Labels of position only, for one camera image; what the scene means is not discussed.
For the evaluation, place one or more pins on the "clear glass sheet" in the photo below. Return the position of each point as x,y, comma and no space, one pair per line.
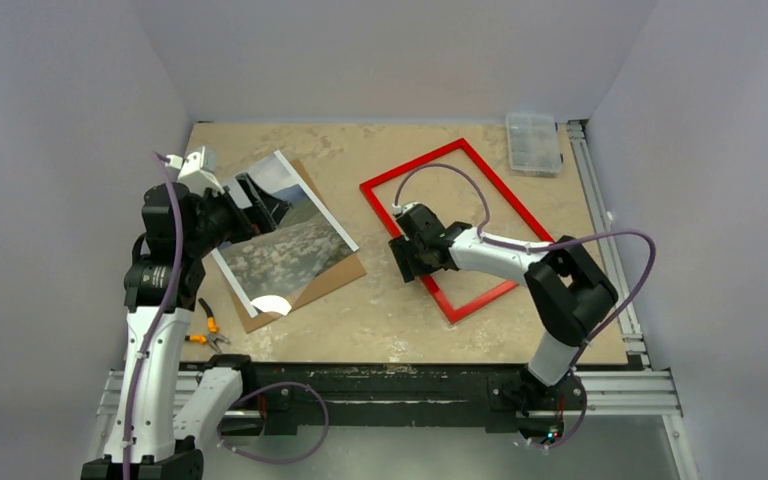
271,218

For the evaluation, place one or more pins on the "black mounting base plate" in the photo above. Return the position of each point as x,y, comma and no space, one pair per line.
278,398

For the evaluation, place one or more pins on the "clear plastic organizer box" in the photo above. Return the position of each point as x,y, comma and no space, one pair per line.
533,144

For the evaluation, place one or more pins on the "landscape photo print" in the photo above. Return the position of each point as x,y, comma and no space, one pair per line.
288,232

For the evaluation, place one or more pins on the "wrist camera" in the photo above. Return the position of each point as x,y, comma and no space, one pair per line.
195,170
414,218

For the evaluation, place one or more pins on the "aluminium rail frame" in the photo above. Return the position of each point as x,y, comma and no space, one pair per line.
460,293

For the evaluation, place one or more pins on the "brown cardboard backing board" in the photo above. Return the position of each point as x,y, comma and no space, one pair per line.
304,278

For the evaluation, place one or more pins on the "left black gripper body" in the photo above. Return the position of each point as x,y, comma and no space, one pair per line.
220,219

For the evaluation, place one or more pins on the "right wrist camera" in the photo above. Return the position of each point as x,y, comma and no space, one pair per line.
414,218

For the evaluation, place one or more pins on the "orange handled pliers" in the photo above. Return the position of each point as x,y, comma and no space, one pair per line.
213,338

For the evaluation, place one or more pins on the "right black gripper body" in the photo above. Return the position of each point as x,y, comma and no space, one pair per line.
407,250

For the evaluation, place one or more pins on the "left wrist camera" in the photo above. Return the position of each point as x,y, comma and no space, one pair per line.
195,170

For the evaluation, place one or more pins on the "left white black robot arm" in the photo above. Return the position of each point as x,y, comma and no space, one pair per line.
150,438

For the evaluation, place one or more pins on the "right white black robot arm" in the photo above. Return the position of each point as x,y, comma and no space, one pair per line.
571,293

